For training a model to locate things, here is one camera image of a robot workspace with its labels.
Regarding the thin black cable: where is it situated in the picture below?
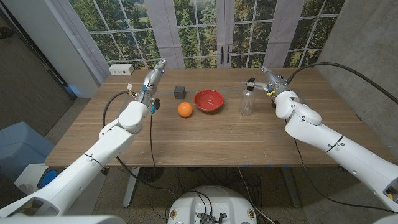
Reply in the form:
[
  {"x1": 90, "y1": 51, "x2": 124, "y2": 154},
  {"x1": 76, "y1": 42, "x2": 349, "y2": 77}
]
[
  {"x1": 284, "y1": 119, "x2": 398, "y2": 215},
  {"x1": 149, "y1": 112, "x2": 157, "y2": 181}
]

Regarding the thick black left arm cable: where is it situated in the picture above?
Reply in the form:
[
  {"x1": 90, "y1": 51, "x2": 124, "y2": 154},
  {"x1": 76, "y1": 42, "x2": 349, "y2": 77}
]
[{"x1": 102, "y1": 83, "x2": 177, "y2": 200}]

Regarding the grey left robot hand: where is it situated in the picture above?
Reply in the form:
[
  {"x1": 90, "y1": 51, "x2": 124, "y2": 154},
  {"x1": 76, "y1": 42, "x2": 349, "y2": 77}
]
[{"x1": 136, "y1": 58, "x2": 168, "y2": 113}]

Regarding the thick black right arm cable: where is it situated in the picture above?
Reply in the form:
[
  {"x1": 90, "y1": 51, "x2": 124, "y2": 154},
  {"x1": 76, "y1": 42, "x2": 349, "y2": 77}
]
[{"x1": 285, "y1": 62, "x2": 398, "y2": 106}]

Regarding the white power strip box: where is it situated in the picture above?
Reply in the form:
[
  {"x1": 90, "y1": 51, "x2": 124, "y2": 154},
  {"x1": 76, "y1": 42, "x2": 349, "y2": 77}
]
[{"x1": 108, "y1": 63, "x2": 135, "y2": 76}]

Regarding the orange fruit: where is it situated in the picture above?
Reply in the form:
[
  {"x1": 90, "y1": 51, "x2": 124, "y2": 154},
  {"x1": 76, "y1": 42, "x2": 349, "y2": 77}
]
[{"x1": 177, "y1": 101, "x2": 194, "y2": 118}]

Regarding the clear pump dispenser bottle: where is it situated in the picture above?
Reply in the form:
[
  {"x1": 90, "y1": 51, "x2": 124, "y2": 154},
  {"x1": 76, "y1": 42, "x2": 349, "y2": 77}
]
[{"x1": 238, "y1": 77, "x2": 257, "y2": 117}]

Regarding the blue foot pedal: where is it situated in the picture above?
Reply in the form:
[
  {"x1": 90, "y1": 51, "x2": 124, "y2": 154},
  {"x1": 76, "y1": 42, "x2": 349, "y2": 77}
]
[{"x1": 37, "y1": 167, "x2": 65, "y2": 189}]

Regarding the blue storage bin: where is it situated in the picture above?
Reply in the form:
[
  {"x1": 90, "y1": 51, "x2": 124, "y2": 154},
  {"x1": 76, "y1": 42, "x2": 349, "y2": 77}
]
[{"x1": 0, "y1": 121, "x2": 56, "y2": 185}]

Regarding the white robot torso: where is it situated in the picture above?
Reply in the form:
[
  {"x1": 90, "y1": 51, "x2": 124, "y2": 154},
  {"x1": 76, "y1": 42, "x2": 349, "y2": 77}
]
[{"x1": 167, "y1": 185, "x2": 259, "y2": 224}]

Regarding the white table leg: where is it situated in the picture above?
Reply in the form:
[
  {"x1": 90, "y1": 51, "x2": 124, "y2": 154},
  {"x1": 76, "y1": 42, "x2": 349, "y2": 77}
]
[
  {"x1": 122, "y1": 167, "x2": 141, "y2": 208},
  {"x1": 280, "y1": 166, "x2": 303, "y2": 209}
]

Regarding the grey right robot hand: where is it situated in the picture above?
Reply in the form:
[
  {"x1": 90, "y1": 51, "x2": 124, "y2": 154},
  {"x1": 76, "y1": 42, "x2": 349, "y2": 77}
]
[{"x1": 241, "y1": 65, "x2": 290, "y2": 98}]

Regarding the white floor platform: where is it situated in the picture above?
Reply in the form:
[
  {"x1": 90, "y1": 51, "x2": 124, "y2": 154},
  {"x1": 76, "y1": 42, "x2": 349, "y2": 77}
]
[{"x1": 11, "y1": 162, "x2": 107, "y2": 216}]

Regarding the red bowl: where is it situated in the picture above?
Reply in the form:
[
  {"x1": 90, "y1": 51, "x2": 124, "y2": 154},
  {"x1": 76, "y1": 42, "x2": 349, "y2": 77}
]
[{"x1": 193, "y1": 89, "x2": 225, "y2": 113}]

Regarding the dark grey block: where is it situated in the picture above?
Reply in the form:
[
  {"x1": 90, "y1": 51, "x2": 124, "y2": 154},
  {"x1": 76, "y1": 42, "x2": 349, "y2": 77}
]
[{"x1": 173, "y1": 86, "x2": 187, "y2": 100}]

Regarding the black round floor fan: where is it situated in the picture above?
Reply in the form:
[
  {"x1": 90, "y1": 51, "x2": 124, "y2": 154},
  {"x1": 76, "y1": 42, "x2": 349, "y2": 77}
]
[{"x1": 138, "y1": 167, "x2": 165, "y2": 184}]

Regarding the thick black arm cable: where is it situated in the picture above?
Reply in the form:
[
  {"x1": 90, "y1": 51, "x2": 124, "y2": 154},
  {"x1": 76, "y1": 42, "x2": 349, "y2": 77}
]
[
  {"x1": 102, "y1": 83, "x2": 177, "y2": 200},
  {"x1": 285, "y1": 62, "x2": 398, "y2": 106}
]

